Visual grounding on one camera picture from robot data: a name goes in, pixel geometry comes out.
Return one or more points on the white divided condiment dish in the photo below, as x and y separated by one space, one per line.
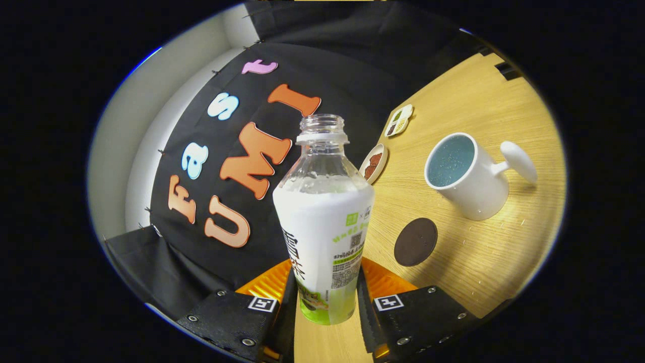
399 121

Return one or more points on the clear bottle with white-green label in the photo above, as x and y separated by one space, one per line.
322 227

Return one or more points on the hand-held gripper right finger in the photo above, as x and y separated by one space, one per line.
423 315

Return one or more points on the white cup with blue inside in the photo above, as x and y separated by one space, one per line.
478 186

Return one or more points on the dark brown round coaster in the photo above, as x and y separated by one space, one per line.
415 242

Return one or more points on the wooden table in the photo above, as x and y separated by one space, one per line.
478 262

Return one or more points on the white round plate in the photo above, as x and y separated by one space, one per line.
381 154

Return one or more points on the red-brown food pieces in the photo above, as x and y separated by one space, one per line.
373 165

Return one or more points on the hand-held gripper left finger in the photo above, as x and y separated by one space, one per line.
227 317

